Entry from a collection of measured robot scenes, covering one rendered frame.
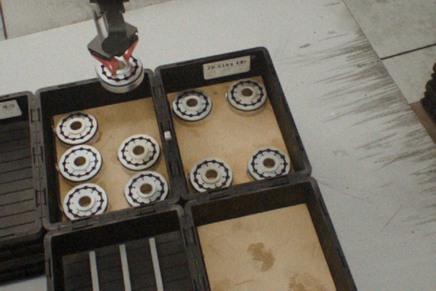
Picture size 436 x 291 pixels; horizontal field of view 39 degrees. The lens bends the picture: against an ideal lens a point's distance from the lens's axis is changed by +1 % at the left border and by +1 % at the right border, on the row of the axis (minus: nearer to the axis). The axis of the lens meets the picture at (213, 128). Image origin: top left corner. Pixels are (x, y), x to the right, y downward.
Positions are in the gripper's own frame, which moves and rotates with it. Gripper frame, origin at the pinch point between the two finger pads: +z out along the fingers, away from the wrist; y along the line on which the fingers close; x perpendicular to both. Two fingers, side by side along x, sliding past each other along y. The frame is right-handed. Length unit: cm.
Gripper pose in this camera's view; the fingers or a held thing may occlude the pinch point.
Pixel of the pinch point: (119, 64)
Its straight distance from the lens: 142.7
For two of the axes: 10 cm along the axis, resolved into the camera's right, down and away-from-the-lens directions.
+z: 0.3, 5.5, 8.3
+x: -8.4, -4.4, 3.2
